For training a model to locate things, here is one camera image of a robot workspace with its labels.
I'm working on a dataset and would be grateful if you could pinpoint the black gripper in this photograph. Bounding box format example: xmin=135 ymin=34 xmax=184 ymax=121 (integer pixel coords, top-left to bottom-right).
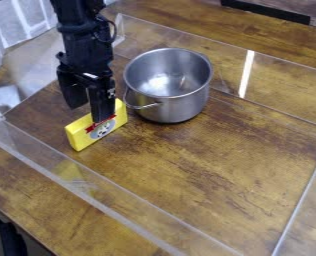
xmin=57 ymin=20 xmax=116 ymax=123

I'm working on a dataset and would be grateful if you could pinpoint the yellow butter block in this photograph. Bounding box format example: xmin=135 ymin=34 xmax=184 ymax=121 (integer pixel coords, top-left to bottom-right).
xmin=65 ymin=99 xmax=128 ymax=151

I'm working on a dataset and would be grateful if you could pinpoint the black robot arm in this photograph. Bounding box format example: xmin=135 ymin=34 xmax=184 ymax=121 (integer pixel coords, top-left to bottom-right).
xmin=50 ymin=0 xmax=117 ymax=123

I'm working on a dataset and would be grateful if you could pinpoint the stainless steel pot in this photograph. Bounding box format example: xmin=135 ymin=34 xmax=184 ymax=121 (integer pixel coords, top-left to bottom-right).
xmin=124 ymin=48 xmax=213 ymax=123

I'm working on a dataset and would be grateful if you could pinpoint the white curtain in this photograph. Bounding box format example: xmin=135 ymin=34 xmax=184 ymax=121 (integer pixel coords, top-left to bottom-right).
xmin=0 ymin=0 xmax=119 ymax=78

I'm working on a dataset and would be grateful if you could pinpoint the clear acrylic barrier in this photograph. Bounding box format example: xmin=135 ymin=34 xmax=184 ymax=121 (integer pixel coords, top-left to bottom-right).
xmin=0 ymin=15 xmax=316 ymax=256

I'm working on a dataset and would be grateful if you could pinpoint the black bar at table edge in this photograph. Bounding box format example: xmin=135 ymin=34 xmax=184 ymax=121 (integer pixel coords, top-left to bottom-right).
xmin=220 ymin=0 xmax=311 ymax=25

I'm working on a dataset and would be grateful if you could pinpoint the black table leg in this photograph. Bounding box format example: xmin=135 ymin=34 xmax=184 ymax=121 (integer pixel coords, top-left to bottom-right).
xmin=0 ymin=220 xmax=29 ymax=256

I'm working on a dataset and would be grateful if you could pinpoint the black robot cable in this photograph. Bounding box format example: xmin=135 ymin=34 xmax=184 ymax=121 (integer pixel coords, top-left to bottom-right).
xmin=93 ymin=14 xmax=119 ymax=44

